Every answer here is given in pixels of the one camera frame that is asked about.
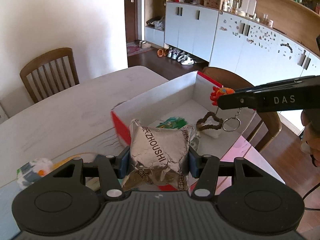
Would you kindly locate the right hand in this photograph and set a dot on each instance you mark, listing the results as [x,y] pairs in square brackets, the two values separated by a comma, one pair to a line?
[310,141]

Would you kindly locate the red shoe box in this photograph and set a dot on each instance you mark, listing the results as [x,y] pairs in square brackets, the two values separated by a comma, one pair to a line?
[188,97]

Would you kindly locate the red orange plush keychain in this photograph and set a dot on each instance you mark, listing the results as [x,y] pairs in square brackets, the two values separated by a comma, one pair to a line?
[214,96]

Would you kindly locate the white plastic package grey label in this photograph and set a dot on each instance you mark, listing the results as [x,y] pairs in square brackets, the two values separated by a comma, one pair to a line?
[32,171]

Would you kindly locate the white wall cabinet unit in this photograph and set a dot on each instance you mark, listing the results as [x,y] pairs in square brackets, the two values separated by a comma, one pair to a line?
[260,40]

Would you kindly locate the silver foil snack bag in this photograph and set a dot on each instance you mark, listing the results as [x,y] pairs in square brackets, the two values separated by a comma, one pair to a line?
[158,156]

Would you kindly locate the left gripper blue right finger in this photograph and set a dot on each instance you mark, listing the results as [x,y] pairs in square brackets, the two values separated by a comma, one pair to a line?
[194,163]

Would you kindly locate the brown entrance door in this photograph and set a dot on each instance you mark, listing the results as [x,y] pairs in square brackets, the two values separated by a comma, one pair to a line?
[130,20]

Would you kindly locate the white cloth pouch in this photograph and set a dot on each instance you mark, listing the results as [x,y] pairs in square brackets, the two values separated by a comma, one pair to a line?
[213,133]

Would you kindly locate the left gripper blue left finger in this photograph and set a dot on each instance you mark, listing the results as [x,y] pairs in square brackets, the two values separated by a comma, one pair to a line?
[122,163]

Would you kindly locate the wooden dining chair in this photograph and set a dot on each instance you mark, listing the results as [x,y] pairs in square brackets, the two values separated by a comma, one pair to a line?
[49,74]

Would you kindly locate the shoes on floor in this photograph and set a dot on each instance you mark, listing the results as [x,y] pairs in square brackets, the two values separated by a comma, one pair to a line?
[176,54]

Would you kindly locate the colourful printed plastic bag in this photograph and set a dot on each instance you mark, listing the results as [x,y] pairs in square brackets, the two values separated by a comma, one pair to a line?
[173,123]

